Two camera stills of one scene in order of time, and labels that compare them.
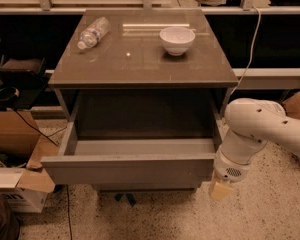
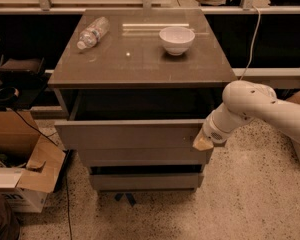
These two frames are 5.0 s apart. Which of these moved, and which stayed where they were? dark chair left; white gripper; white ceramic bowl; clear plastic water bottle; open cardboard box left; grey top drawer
Moved: grey top drawer; white gripper
Stayed: dark chair left; white ceramic bowl; open cardboard box left; clear plastic water bottle
